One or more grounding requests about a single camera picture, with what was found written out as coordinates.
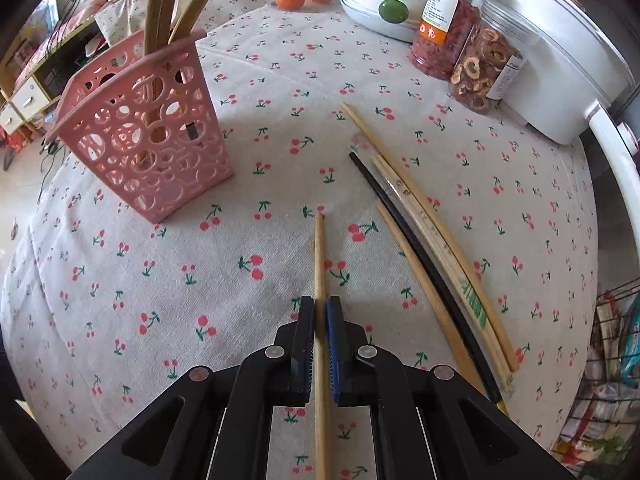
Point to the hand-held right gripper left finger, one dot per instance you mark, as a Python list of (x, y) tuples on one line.
[(302, 350)]

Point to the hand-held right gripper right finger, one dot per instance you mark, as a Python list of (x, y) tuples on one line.
[(332, 355)]

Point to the pile of wooden chopsticks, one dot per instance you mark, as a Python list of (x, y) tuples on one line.
[(427, 235)]

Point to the pink perforated utensil holder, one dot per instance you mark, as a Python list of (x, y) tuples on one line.
[(125, 60)]

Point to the plastic jar of dried slices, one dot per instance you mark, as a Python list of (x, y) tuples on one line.
[(480, 70)]

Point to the plastic jar of red berries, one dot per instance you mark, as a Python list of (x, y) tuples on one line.
[(440, 45)]

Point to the white dish with green knob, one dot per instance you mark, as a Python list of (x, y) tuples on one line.
[(370, 7)]

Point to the white electric pot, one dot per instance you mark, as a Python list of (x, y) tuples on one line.
[(550, 60)]

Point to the wooden shelf unit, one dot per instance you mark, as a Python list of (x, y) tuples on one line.
[(30, 100)]

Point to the small floral print tablecloth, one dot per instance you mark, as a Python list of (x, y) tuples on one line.
[(117, 20)]

